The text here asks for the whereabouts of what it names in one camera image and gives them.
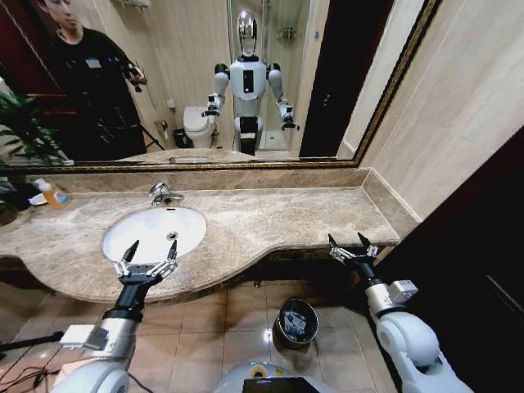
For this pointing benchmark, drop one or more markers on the white oval sink basin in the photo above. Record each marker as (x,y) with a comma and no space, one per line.
(151,223)

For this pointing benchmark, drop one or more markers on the black plant pot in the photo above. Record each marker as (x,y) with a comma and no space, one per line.
(14,202)

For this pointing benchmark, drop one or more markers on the round black trash bin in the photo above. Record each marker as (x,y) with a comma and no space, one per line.
(282,331)

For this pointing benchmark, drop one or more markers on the dark wooden door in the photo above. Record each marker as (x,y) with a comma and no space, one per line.
(458,262)

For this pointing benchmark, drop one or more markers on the chrome sink drain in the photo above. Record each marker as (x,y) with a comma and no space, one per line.
(172,235)

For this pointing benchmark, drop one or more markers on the green leafy plant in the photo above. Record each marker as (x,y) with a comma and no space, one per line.
(22,135)

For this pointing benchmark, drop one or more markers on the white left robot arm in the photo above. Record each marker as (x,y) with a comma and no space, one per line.
(107,344)

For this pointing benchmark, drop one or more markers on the crumpled white paper trash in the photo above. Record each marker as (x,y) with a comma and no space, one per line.
(295,321)

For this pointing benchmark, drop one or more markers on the chrome faucet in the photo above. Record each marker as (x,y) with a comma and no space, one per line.
(157,191)

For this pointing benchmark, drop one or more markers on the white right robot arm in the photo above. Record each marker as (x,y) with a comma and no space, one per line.
(409,340)

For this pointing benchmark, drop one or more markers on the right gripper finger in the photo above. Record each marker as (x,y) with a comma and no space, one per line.
(368,245)
(336,250)

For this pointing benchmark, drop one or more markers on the gold-framed wall mirror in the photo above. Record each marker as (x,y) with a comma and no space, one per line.
(245,165)

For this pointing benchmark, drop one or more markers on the orange soap pump bottle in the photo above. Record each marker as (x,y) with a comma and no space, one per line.
(57,198)

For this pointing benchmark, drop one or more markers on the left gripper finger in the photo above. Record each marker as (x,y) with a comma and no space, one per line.
(130,254)
(171,254)

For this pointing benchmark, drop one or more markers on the small white dish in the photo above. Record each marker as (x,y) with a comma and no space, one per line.
(37,200)

